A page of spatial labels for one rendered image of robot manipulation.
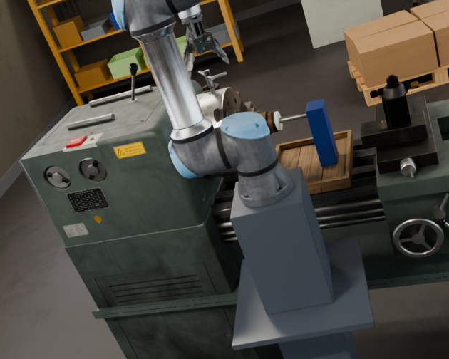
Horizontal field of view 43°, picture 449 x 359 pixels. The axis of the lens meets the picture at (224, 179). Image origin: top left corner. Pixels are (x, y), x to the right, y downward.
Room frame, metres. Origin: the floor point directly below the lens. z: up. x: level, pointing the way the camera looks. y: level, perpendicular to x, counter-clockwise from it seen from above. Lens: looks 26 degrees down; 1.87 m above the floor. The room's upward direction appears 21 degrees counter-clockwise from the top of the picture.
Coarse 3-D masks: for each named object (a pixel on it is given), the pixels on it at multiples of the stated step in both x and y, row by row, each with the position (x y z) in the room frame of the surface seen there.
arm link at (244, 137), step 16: (224, 128) 1.37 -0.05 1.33; (240, 128) 1.34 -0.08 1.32; (256, 128) 1.34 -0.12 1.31; (224, 144) 1.36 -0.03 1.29; (240, 144) 1.34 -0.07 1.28; (256, 144) 1.34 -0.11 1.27; (272, 144) 1.37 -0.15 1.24; (224, 160) 1.35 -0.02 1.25; (240, 160) 1.35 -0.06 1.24; (256, 160) 1.34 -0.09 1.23; (272, 160) 1.35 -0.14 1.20
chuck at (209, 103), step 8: (224, 88) 1.97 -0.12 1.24; (208, 96) 1.95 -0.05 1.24; (216, 96) 1.92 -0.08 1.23; (224, 96) 1.92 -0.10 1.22; (232, 96) 2.00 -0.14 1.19; (200, 104) 1.92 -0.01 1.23; (208, 104) 1.90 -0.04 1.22; (216, 104) 1.88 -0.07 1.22; (224, 104) 1.89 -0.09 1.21; (232, 104) 1.97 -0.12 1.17; (240, 104) 2.05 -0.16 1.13; (208, 112) 1.88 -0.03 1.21; (232, 168) 1.83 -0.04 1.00
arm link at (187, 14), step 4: (192, 8) 1.88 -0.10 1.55; (196, 8) 1.89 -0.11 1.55; (180, 12) 1.90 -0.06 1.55; (184, 12) 1.89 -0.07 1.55; (188, 12) 1.88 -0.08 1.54; (192, 12) 1.88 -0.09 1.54; (196, 12) 1.89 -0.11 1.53; (180, 16) 1.90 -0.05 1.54; (184, 16) 1.89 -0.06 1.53; (188, 16) 1.88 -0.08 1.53; (192, 16) 1.89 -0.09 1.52
